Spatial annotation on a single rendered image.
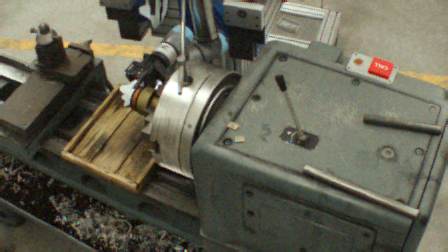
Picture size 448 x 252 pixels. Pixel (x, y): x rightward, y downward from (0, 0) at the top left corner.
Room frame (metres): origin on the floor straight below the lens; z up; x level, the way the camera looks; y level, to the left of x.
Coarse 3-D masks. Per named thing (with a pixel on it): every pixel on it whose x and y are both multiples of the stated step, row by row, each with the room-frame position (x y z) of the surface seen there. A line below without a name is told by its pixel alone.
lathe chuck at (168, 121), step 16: (192, 64) 1.22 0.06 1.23; (208, 64) 1.23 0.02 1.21; (176, 80) 1.15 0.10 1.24; (160, 96) 1.12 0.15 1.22; (176, 96) 1.10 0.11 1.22; (192, 96) 1.09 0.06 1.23; (160, 112) 1.08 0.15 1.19; (176, 112) 1.07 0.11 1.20; (160, 128) 1.05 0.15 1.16; (176, 128) 1.04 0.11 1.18; (160, 144) 1.04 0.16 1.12; (176, 144) 1.02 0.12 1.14; (160, 160) 1.04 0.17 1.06; (176, 160) 1.01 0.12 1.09
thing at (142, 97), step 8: (136, 88) 1.26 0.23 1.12; (144, 88) 1.26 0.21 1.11; (152, 88) 1.26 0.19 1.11; (136, 96) 1.23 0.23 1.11; (144, 96) 1.22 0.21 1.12; (152, 96) 1.22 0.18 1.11; (136, 104) 1.22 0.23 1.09; (144, 104) 1.20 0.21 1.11; (152, 104) 1.20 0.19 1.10; (144, 112) 1.19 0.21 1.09
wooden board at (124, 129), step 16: (112, 96) 1.46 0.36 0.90; (96, 112) 1.39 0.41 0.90; (112, 112) 1.40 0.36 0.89; (128, 112) 1.39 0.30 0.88; (96, 128) 1.33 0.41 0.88; (112, 128) 1.33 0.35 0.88; (128, 128) 1.32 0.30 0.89; (80, 144) 1.27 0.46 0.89; (96, 144) 1.26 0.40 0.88; (112, 144) 1.26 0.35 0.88; (128, 144) 1.25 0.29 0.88; (64, 160) 1.22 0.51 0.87; (80, 160) 1.18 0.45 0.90; (96, 160) 1.20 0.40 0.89; (112, 160) 1.19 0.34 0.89; (128, 160) 1.19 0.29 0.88; (144, 160) 1.18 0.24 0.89; (112, 176) 1.11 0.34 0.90; (128, 176) 1.12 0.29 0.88; (144, 176) 1.11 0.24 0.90
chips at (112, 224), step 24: (0, 168) 1.45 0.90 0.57; (24, 168) 1.46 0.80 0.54; (0, 192) 1.35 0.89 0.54; (24, 192) 1.35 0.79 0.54; (48, 192) 1.34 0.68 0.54; (72, 192) 1.33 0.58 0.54; (48, 216) 1.23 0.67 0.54; (72, 216) 1.21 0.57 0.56; (96, 216) 1.20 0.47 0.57; (120, 216) 1.21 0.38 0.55; (96, 240) 1.10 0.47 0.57; (120, 240) 1.08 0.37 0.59; (144, 240) 1.08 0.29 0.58; (168, 240) 1.09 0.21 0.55
